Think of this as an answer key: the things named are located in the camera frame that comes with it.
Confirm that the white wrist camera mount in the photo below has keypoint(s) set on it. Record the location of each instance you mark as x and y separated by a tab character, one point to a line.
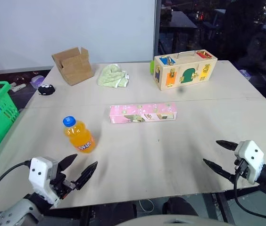
249	153
37	175

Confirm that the white partition panel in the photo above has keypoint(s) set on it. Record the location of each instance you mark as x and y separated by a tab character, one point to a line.
64	28

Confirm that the white power strip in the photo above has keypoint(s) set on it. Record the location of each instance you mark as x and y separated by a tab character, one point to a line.
18	87

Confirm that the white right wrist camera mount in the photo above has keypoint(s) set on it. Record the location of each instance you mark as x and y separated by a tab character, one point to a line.
249	153

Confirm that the open brown cardboard box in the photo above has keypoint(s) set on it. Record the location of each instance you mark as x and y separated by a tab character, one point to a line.
76	70

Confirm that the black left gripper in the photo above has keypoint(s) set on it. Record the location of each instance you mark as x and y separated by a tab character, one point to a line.
61	186

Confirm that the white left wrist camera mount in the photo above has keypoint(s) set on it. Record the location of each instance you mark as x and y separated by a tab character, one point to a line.
37	175

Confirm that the black plush toy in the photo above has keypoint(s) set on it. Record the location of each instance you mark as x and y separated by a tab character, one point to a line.
46	90

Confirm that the black table frame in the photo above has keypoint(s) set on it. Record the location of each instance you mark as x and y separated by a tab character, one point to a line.
225	204

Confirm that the orange soda bottle blue cap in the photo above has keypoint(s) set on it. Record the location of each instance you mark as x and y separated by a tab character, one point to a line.
80	139

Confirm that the long pink carton box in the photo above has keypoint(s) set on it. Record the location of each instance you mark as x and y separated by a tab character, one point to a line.
142	113

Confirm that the pale rounded robot body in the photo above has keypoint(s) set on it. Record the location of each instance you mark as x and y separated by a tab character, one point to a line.
168	221

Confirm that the purple plastic container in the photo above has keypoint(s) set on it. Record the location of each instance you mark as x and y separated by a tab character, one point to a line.
37	81

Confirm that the crumpled light green cloth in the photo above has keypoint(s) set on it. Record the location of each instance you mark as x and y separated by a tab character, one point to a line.
110	76

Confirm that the dark rounded shape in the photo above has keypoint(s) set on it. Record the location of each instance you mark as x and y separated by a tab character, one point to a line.
180	206

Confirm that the dark background table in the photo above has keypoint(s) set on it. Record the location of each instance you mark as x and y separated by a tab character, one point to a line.
182	20

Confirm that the wooden lock activity box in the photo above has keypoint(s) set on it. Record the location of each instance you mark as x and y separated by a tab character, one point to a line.
185	70

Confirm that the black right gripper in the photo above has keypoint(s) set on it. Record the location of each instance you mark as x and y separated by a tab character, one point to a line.
242	170

